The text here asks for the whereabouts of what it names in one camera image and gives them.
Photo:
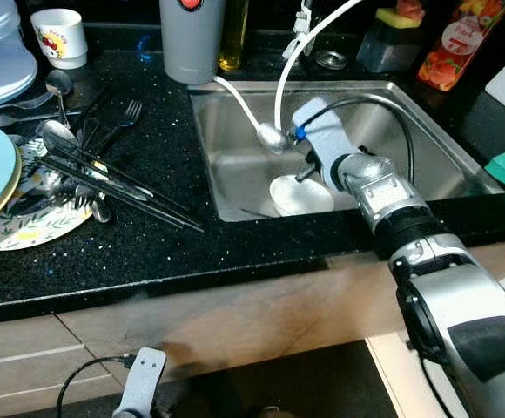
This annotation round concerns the white bowl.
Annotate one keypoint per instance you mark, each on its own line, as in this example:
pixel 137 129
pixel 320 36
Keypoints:
pixel 292 198

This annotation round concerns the orange dish soap bottle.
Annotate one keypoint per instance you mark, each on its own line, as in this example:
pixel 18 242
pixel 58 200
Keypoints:
pixel 457 52

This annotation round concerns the grey drawer front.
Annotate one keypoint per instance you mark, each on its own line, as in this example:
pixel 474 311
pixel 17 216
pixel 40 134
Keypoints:
pixel 35 379
pixel 17 340

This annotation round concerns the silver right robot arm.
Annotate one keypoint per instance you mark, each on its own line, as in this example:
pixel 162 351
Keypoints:
pixel 444 305

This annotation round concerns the floral patterned plate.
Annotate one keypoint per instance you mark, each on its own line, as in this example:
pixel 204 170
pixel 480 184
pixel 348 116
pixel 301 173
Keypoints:
pixel 35 226

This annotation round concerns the steel faucet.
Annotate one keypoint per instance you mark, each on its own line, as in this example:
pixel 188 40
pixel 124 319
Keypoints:
pixel 303 26

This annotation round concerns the dark sponge holder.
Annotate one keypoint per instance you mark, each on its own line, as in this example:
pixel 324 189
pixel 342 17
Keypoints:
pixel 390 52

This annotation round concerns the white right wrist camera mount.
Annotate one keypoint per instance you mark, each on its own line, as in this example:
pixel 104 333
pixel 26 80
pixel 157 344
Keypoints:
pixel 322 139

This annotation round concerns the grey water filter cylinder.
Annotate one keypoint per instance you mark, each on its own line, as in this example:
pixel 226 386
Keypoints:
pixel 191 48

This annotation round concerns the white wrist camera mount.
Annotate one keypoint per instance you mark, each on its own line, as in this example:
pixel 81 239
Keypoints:
pixel 322 139
pixel 144 374

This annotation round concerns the olive oil bottle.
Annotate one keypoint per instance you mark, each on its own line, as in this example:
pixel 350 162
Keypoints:
pixel 233 39

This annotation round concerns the stainless steel sink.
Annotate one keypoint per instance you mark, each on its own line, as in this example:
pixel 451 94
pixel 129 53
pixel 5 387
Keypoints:
pixel 235 165

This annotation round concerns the white cartoon print mug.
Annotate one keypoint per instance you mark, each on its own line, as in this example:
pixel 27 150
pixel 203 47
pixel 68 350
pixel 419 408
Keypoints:
pixel 61 39

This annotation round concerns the black floor mat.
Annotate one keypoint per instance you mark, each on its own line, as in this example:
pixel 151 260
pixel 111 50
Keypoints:
pixel 322 383

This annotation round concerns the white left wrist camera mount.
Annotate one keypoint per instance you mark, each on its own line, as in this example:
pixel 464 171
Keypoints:
pixel 144 374

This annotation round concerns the white tiered food container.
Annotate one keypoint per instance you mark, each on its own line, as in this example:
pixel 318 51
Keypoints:
pixel 4 70

